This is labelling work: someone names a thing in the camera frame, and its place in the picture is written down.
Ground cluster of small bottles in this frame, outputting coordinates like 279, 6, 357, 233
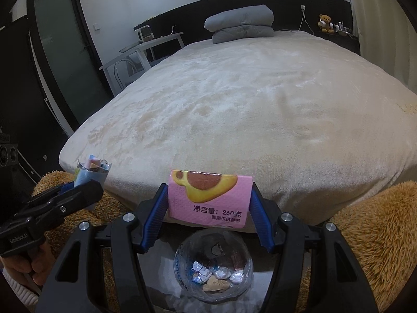
334, 21, 354, 37

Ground white wire chair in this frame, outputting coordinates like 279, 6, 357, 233
114, 59, 137, 90

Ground white desk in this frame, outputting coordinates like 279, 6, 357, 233
99, 32, 185, 92

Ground pink box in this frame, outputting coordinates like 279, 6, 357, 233
167, 170, 254, 229

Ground brown teddy bear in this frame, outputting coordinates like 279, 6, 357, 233
317, 14, 334, 34

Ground blue packet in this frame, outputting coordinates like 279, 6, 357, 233
191, 261, 211, 284

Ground black wardrobe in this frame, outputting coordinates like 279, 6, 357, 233
0, 15, 70, 186

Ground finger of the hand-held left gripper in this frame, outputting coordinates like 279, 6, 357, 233
15, 180, 104, 232
31, 182, 76, 207

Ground grey stacked pillows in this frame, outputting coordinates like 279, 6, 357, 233
204, 5, 275, 31

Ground dark grey folded quilt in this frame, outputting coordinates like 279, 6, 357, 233
212, 24, 274, 44

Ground person's left hand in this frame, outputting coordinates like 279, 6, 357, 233
0, 240, 56, 286

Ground white carton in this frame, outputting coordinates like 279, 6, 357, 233
74, 154, 112, 191

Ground bed with cream blanket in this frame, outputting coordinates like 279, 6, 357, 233
59, 30, 417, 235

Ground brown shaggy rug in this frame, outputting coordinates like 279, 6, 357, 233
33, 170, 417, 313

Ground black headboard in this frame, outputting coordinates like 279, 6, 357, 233
133, 0, 360, 56

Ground frosted glass door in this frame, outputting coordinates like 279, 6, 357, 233
26, 0, 114, 136

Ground white charger with cable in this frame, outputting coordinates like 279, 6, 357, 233
278, 5, 315, 35

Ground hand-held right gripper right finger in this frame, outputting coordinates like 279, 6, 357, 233
249, 183, 380, 313

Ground person's left forearm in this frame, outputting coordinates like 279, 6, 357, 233
2, 267, 41, 310

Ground white desktop appliance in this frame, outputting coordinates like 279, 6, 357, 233
138, 26, 155, 42

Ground cream curtain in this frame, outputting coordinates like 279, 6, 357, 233
345, 0, 417, 98

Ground bin with clear plastic bag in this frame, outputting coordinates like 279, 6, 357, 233
174, 229, 254, 303

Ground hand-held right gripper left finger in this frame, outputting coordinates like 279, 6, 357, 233
34, 183, 170, 313

